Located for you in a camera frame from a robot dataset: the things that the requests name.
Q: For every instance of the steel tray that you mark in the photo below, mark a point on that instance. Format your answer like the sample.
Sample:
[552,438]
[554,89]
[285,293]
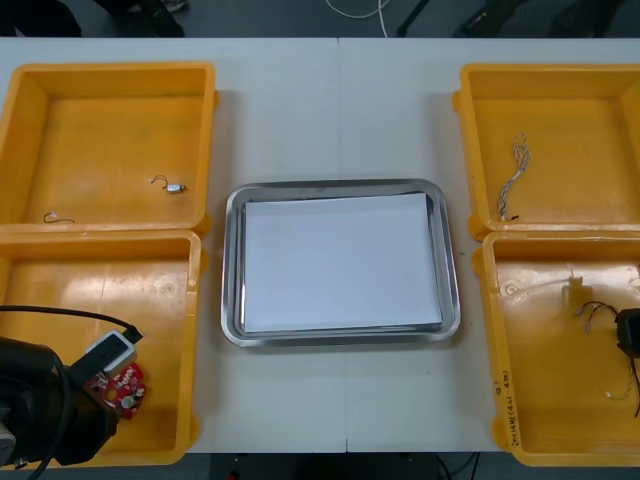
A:
[232,300]

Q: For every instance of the white paper sheet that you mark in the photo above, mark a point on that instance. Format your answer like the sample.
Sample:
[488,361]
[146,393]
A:
[340,260]

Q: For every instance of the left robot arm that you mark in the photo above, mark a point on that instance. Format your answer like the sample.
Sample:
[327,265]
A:
[30,380]

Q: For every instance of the round red circuit board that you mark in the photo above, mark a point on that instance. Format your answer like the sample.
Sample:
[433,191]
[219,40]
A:
[125,395]

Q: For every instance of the black stand leg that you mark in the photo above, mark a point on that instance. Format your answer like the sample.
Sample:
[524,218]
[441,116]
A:
[415,17]

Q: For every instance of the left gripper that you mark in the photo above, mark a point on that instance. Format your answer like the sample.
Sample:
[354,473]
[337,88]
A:
[90,425]

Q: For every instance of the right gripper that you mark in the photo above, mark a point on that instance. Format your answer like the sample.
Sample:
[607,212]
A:
[629,332]

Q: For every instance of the black floor equipment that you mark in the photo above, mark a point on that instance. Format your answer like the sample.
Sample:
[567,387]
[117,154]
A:
[480,22]

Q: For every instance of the yellow-orange plastic bin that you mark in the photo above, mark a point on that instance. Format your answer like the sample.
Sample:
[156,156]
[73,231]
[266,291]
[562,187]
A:
[100,150]
[540,375]
[575,150]
[150,300]

